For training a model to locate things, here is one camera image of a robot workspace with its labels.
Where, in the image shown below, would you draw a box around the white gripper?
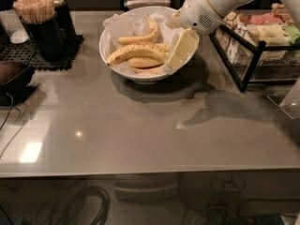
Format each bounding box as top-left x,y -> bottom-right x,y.
163,0 -> 232,75

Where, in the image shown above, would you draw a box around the lower middle banana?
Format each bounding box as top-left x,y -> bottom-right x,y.
127,43 -> 170,68

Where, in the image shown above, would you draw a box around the pink sweetener packets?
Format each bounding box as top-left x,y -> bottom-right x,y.
250,13 -> 282,25

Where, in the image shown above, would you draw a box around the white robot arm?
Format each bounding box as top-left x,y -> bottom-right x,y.
163,0 -> 300,74

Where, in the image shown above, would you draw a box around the glass shaker with dark lid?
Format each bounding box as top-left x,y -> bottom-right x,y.
0,0 -> 29,44

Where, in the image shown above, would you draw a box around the black cable on table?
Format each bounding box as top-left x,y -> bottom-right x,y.
0,91 -> 29,161

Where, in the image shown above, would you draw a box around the large spotted front banana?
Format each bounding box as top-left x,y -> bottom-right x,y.
106,42 -> 167,66

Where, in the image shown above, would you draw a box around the black perforated rubber mat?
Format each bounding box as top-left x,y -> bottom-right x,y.
0,34 -> 84,70

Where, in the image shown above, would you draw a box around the black cup of stir sticks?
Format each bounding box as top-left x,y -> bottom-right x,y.
13,0 -> 64,61

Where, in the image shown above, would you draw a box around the white ceramic bowl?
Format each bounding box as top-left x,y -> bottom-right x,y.
98,6 -> 200,85

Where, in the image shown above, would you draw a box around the white sugar packets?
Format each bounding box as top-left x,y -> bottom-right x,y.
218,12 -> 259,66

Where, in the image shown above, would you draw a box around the yellow sweetener packets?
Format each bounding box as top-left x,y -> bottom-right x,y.
256,24 -> 290,46

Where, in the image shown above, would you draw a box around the dark bottle with cork top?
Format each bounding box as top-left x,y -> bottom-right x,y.
53,0 -> 77,44

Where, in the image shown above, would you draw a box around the bottom banana under bunch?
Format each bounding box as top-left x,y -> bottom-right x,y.
133,67 -> 161,75

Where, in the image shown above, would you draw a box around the black wire condiment rack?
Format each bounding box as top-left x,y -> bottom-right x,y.
210,15 -> 300,91

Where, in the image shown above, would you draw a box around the curved banana at back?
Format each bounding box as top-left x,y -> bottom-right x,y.
118,15 -> 159,45

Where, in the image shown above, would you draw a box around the black cables under table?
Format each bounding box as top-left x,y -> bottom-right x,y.
34,185 -> 112,225

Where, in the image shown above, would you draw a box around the clear acrylic sign holder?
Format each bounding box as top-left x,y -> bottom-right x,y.
268,78 -> 300,120

